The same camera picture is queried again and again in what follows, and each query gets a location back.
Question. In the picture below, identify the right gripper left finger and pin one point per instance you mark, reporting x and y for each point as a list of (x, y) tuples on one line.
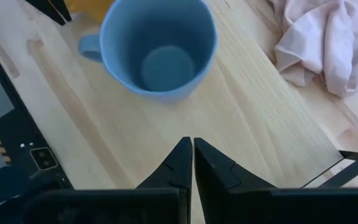
[(172, 183)]

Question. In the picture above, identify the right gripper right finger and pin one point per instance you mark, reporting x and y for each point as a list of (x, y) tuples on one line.
[(216, 183)]

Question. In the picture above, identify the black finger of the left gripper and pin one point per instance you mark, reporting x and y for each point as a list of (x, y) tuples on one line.
[(53, 9)]

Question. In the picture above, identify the yellow cup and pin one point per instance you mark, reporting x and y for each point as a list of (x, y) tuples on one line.
[(89, 7)]

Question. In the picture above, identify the blue mug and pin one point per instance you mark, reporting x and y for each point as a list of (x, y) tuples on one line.
[(154, 46)]

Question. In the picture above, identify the black controller box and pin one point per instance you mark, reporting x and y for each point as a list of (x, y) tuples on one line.
[(20, 149)]

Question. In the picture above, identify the pink cloth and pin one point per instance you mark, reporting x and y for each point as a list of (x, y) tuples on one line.
[(322, 40)]

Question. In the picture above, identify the black table edge frame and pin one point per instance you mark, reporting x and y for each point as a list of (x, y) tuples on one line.
[(20, 102)]

